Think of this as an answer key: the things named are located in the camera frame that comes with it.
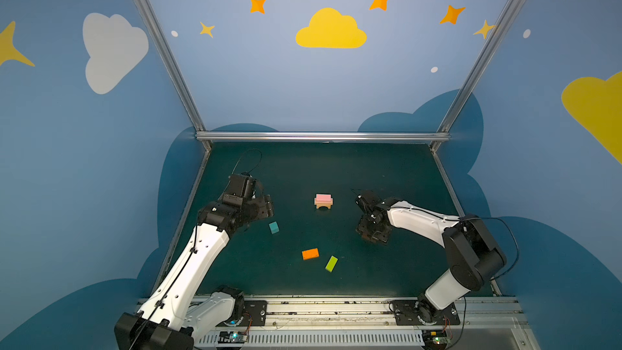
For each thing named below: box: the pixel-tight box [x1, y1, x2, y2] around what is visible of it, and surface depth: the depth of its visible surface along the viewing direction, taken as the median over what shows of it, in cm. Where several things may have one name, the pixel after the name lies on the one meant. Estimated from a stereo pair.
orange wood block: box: [301, 247, 320, 261], surface depth 88 cm
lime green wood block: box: [324, 255, 339, 274], surface depth 86 cm
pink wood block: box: [314, 193, 333, 204], surface depth 98 cm
